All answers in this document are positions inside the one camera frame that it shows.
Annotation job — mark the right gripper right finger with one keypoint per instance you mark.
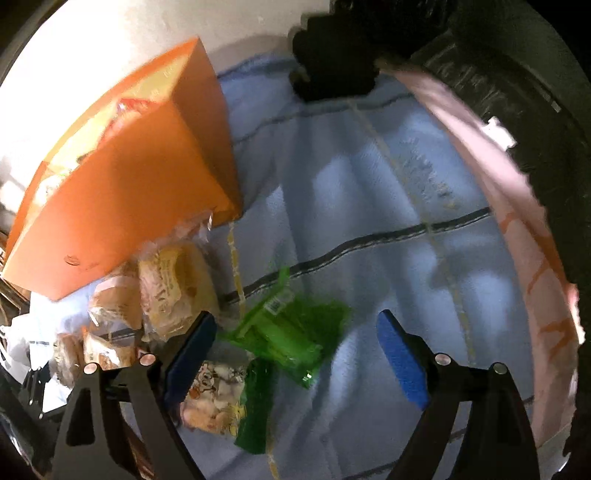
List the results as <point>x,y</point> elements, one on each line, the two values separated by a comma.
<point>498,442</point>

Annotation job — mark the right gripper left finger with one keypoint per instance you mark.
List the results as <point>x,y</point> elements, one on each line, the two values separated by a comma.
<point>92,443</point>

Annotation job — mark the green snack packet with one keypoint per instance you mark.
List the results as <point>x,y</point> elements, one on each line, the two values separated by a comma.
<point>295,332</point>

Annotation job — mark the small orange cracker packet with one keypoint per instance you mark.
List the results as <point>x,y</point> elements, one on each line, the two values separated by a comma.
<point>109,354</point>

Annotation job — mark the pink cloth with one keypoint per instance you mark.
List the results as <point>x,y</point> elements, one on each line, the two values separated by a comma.
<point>550,300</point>

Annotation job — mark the white plastic bag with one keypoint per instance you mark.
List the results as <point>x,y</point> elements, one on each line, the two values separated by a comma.
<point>30,340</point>

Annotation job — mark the cartoon clear snack bag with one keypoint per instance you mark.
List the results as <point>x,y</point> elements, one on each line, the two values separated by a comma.
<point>213,403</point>

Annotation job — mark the round bread in wrapper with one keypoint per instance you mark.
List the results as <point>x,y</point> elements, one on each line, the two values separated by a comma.
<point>117,299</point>

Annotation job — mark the yellow bread packet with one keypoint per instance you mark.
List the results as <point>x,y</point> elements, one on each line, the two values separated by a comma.
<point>175,287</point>

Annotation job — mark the blue plaid tablecloth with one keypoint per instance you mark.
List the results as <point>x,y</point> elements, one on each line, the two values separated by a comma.
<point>366,201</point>

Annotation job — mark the orange cardboard box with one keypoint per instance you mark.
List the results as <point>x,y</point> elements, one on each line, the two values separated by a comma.
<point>151,152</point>

